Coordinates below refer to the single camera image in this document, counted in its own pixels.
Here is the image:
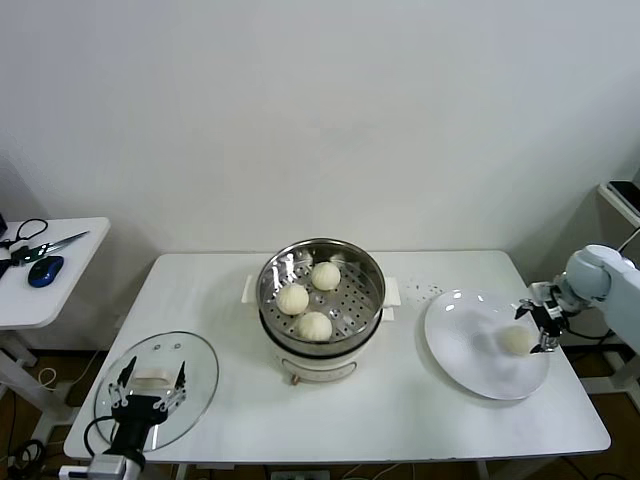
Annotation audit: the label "white shelf stand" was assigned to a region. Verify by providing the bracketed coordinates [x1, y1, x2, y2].
[598, 182, 640, 231]

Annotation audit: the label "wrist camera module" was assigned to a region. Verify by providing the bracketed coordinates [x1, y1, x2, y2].
[58, 457, 126, 480]
[528, 281, 557, 304]

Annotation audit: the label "white power strip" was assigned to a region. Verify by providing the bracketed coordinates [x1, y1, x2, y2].
[269, 469, 331, 480]

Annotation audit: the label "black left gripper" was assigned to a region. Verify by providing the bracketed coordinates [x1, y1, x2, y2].
[107, 355, 189, 459]

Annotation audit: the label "white round plate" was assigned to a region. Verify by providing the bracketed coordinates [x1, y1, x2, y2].
[424, 288, 550, 401]

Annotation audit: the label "black tablet device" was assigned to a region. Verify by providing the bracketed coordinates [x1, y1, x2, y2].
[608, 180, 640, 217]

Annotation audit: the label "stainless steel steamer basket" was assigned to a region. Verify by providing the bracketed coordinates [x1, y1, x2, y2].
[242, 238, 403, 346]

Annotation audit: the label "white side table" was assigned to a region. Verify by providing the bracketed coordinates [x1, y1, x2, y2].
[0, 216, 112, 451]

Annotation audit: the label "round glass pot lid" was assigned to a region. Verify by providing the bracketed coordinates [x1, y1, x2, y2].
[94, 329, 220, 453]

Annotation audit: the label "black handled scissors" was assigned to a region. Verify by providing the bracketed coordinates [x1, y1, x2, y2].
[0, 218, 93, 254]

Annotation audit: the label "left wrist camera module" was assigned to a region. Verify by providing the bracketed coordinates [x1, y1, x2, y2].
[58, 457, 126, 480]

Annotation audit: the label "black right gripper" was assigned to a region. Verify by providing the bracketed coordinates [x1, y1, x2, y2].
[514, 294, 570, 354]

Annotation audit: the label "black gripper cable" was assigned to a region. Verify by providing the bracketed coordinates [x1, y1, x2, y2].
[563, 314, 619, 346]
[83, 417, 119, 459]

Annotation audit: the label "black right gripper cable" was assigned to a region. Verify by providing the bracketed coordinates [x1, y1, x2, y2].
[563, 314, 619, 346]

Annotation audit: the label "black floor cables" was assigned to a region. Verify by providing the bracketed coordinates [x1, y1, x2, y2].
[0, 389, 49, 480]

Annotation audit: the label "white steamed baozi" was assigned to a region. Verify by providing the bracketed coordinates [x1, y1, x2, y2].
[276, 284, 311, 316]
[295, 310, 334, 342]
[311, 260, 343, 291]
[499, 325, 532, 356]

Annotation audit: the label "white coiled floor cable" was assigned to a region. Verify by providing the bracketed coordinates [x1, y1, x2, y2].
[38, 348, 101, 390]

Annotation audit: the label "blue computer mouse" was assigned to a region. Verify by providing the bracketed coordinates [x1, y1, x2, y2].
[27, 254, 66, 288]

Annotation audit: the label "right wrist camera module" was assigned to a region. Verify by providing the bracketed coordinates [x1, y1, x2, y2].
[528, 281, 557, 304]

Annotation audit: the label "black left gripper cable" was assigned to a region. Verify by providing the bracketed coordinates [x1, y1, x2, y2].
[83, 417, 119, 459]

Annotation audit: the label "small green lit board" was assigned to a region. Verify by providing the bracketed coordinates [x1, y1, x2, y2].
[12, 243, 47, 266]

